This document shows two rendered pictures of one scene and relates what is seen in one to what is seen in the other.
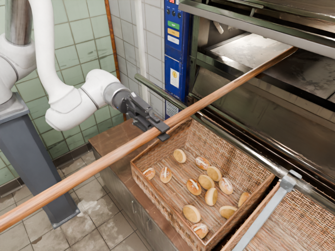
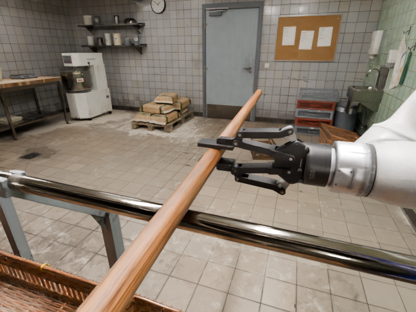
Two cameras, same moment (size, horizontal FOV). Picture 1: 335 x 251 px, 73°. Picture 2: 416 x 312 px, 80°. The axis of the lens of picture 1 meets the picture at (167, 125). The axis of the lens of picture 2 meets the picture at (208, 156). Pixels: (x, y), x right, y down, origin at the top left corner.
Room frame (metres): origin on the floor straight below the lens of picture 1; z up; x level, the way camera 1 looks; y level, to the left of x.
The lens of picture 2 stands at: (0.90, -0.22, 1.38)
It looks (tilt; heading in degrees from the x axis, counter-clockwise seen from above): 23 degrees down; 149
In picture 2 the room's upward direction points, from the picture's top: straight up
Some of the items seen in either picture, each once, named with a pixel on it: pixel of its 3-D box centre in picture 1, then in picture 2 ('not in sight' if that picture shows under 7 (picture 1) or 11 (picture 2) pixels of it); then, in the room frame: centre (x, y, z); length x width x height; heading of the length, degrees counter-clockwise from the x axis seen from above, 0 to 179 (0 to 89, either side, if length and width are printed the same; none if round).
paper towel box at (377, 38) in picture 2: not in sight; (376, 44); (-1.30, 4.02, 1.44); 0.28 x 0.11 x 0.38; 130
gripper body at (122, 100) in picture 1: (129, 105); (300, 162); (0.64, 0.13, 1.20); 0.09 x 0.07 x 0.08; 41
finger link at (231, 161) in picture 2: (159, 133); (216, 161); (0.52, 0.03, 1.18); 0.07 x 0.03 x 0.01; 41
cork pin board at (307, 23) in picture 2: not in sight; (306, 38); (-2.34, 3.71, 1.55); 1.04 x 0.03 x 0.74; 40
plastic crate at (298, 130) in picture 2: not in sight; (311, 127); (-1.84, 3.60, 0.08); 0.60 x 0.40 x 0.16; 42
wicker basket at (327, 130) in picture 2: not in sight; (343, 139); (-0.78, 2.80, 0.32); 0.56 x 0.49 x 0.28; 138
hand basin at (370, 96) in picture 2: not in sight; (361, 99); (-1.07, 3.56, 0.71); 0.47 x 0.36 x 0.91; 130
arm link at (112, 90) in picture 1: (118, 96); (345, 168); (0.69, 0.18, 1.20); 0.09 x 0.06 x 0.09; 131
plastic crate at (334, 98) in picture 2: not in sight; (317, 94); (-1.84, 3.60, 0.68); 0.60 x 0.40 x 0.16; 40
